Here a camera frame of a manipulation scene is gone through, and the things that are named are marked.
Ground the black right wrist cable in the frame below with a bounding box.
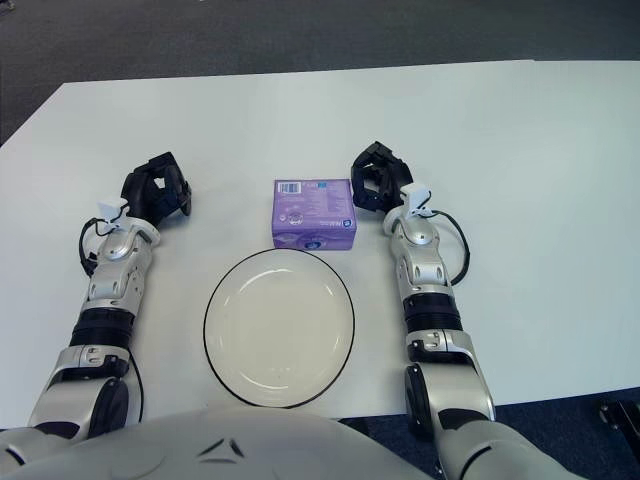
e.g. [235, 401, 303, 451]
[424, 202, 472, 287]

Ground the grey robot torso shell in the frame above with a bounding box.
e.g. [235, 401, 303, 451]
[29, 403, 446, 480]

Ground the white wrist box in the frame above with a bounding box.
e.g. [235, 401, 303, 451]
[399, 182, 432, 219]
[97, 198, 130, 231]

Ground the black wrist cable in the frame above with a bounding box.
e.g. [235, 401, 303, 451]
[78, 212, 132, 275]
[424, 202, 472, 287]

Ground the white plate with black rim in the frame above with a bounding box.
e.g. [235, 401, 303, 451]
[202, 248, 358, 408]

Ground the black metal floor frame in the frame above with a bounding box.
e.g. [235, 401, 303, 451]
[598, 398, 640, 444]

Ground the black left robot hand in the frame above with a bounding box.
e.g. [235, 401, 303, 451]
[119, 151, 194, 231]

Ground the purple tissue paper pack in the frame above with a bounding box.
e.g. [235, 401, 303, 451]
[272, 178, 358, 251]

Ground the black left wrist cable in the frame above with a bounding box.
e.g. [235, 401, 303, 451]
[78, 212, 132, 275]

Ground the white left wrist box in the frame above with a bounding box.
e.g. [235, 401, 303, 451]
[97, 198, 130, 231]

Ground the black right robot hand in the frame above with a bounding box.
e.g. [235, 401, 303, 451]
[350, 141, 416, 219]

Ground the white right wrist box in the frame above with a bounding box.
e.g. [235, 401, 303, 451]
[399, 182, 432, 219]

